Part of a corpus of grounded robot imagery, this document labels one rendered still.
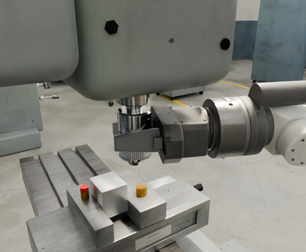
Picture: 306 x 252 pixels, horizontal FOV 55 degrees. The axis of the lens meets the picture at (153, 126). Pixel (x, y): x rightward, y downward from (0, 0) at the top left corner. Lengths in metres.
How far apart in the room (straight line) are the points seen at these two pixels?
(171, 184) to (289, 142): 0.34
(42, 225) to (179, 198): 0.28
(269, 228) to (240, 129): 1.91
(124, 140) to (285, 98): 0.22
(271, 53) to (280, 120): 6.04
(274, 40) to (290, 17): 0.49
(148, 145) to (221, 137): 0.10
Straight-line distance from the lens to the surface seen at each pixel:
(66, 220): 0.61
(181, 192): 0.67
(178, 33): 0.29
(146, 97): 0.38
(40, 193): 0.84
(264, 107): 0.43
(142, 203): 0.57
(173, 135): 0.36
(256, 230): 2.24
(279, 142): 0.44
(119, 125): 0.39
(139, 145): 0.38
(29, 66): 0.22
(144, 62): 0.28
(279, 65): 6.44
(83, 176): 0.89
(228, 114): 0.40
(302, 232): 2.35
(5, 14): 0.22
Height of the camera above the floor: 1.39
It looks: 21 degrees down
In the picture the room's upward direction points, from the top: straight up
